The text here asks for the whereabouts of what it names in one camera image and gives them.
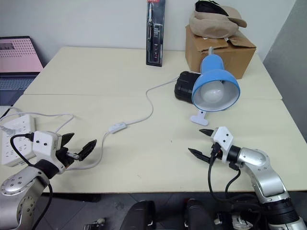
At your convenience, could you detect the white power strip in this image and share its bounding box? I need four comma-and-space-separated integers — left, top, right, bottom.
0, 114, 37, 168

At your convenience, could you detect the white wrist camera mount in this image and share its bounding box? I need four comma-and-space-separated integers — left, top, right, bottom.
212, 126, 236, 164
32, 131, 67, 174

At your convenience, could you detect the white inline cord switch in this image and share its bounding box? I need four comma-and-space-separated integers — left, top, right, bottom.
108, 122, 128, 134

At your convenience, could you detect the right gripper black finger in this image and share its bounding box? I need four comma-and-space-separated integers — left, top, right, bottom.
187, 148, 212, 164
199, 128, 215, 138

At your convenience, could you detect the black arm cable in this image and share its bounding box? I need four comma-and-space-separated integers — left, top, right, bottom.
10, 133, 54, 230
207, 142, 267, 211

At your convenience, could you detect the white power strip cable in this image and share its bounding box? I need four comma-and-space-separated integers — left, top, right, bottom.
0, 107, 75, 135

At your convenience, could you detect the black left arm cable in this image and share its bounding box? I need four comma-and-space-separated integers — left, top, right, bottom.
10, 133, 54, 230

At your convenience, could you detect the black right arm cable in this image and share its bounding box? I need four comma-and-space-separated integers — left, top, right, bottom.
207, 142, 267, 211

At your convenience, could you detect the white light bulb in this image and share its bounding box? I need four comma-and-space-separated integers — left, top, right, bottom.
200, 81, 226, 104

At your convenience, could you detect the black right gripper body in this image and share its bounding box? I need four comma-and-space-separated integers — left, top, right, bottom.
210, 142, 224, 161

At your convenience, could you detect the brown cardboard box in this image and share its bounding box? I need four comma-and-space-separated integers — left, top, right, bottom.
185, 23, 257, 80

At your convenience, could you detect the laptop with pink screen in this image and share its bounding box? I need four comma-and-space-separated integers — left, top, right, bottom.
0, 35, 45, 106

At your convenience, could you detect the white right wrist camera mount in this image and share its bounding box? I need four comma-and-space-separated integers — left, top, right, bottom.
212, 126, 236, 164

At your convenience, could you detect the dark rounded shape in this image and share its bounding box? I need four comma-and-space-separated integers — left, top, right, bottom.
121, 200, 157, 230
183, 198, 214, 230

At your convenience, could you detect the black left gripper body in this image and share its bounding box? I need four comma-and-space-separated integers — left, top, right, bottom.
56, 146, 80, 169

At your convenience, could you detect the blue desk lamp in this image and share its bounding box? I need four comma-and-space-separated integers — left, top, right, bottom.
190, 46, 241, 127

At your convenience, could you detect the white lamp cord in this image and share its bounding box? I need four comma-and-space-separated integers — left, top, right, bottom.
64, 76, 180, 172

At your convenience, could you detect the black soldering iron package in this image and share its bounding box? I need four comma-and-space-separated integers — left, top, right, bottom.
146, 0, 167, 67

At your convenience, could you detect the beige cap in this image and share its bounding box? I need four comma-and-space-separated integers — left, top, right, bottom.
189, 5, 248, 39

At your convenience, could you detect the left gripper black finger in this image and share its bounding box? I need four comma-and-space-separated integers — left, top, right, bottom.
79, 139, 98, 161
60, 132, 75, 148

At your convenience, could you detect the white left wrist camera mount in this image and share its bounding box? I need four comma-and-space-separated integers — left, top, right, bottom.
32, 131, 67, 174

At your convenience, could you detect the black fabric item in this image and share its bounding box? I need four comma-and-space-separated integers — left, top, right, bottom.
194, 0, 227, 16

